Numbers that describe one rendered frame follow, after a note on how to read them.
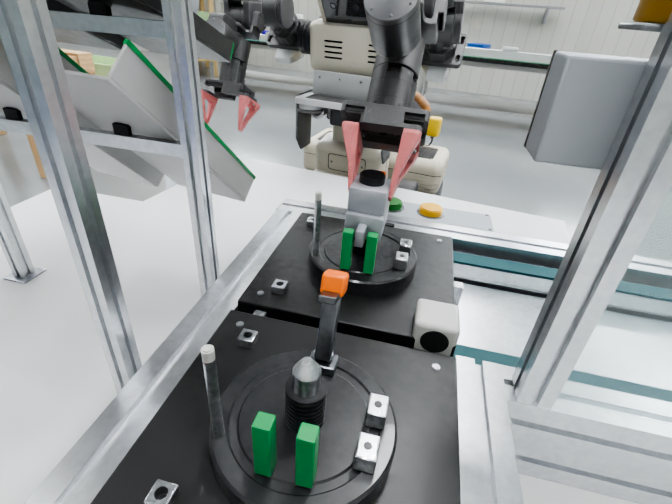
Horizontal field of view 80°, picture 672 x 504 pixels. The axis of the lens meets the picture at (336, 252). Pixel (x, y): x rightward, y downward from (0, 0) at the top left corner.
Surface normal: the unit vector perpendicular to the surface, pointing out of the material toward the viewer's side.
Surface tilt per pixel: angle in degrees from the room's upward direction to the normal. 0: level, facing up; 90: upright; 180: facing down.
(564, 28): 90
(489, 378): 0
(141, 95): 90
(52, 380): 0
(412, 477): 0
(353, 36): 98
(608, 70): 90
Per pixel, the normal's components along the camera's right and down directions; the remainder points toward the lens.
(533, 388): -0.23, 0.50
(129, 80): 0.92, 0.26
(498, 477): 0.07, -0.85
